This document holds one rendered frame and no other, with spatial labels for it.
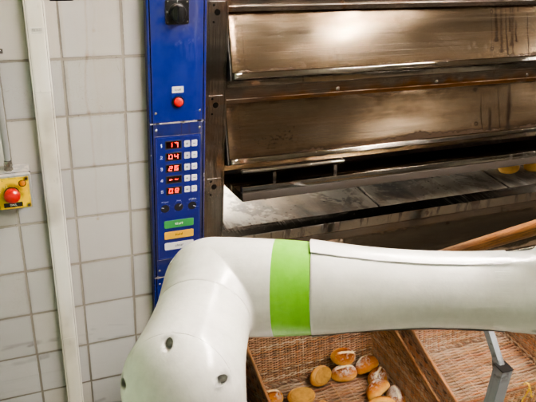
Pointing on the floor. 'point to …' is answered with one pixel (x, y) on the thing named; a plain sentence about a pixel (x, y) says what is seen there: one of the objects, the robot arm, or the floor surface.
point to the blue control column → (167, 41)
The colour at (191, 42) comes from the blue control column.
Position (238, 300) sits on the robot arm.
